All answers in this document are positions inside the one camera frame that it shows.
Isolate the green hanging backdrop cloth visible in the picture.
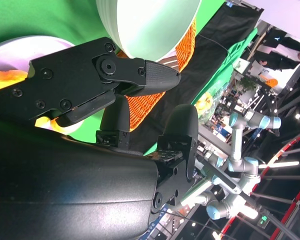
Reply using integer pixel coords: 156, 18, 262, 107
192, 27, 258, 106

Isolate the person in black clothes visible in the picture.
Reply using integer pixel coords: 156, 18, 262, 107
254, 36, 300, 72

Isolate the long orange bread roll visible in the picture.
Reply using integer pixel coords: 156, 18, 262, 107
34, 116, 69, 135

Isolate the green tablecloth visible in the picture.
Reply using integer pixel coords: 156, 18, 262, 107
0, 0, 228, 145

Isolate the black backdrop curtain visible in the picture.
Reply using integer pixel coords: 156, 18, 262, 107
129, 2, 265, 157

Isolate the brown chocolate cake slice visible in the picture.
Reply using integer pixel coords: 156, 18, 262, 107
162, 55, 179, 73

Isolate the lavender plate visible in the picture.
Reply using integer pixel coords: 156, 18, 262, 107
0, 35, 83, 136

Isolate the round orange white bun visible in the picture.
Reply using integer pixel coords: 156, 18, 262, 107
0, 69, 29, 94

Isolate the pale grey ceramic bowl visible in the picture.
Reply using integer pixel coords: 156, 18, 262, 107
95, 0, 202, 62

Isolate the orange wicker basket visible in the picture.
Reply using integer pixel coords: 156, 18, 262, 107
114, 18, 198, 133

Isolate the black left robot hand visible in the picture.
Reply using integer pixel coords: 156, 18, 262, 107
0, 36, 200, 240

